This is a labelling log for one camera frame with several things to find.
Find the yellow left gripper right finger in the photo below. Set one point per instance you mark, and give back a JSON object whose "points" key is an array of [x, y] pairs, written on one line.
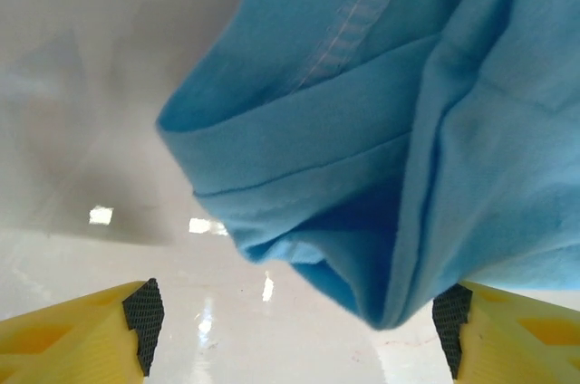
{"points": [[521, 343]]}

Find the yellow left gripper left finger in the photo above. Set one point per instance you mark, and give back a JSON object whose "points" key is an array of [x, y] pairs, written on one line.
{"points": [[68, 338]]}

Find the light blue printed t-shirt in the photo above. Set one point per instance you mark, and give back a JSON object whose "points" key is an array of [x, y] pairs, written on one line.
{"points": [[362, 130]]}

